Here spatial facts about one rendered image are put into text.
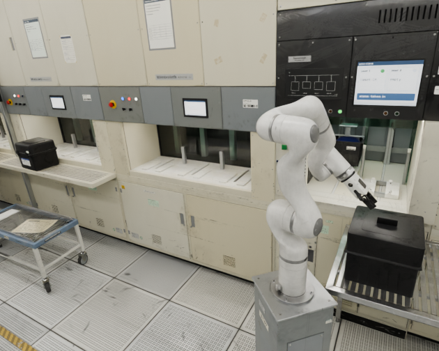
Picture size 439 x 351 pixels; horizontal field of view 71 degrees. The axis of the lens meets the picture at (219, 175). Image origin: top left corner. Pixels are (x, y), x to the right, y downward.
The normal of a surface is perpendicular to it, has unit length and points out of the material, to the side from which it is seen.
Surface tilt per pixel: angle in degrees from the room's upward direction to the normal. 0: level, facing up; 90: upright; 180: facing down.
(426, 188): 90
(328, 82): 90
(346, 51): 90
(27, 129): 90
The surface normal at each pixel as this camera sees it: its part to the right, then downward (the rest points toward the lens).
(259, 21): -0.49, 0.35
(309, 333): 0.27, 0.35
